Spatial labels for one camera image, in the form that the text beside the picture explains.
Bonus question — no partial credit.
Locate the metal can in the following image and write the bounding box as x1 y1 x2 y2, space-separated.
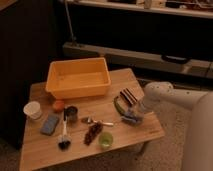
65 106 78 122

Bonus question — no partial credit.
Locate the green plastic cup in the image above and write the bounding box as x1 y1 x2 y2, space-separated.
98 132 113 149

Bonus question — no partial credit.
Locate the white handled dish brush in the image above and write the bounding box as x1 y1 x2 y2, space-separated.
58 116 71 150

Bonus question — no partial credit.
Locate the green cucumber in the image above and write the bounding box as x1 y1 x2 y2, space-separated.
113 96 125 116

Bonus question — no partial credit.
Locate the orange plastic bin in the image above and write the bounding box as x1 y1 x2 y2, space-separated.
46 57 111 99

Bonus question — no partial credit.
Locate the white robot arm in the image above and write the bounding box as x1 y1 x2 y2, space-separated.
138 82 213 171

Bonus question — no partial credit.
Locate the grey metal shelf rack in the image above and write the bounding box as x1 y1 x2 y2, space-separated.
58 0 213 79

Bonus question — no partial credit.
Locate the blue grey towel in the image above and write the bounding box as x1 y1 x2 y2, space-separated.
121 112 143 125

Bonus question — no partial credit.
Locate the orange fruit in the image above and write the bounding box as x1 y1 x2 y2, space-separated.
52 100 65 113

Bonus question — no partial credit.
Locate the blue sponge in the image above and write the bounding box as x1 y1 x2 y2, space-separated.
40 114 59 136

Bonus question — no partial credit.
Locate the striped chocolate wafer block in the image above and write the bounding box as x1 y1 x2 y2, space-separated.
120 88 137 107

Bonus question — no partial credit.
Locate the white paper cup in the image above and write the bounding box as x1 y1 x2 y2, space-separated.
23 101 42 120

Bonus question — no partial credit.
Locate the metal spoon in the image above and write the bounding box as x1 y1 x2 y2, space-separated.
81 117 114 127

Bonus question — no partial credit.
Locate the dark grape bunch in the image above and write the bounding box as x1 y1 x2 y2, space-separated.
84 122 103 145

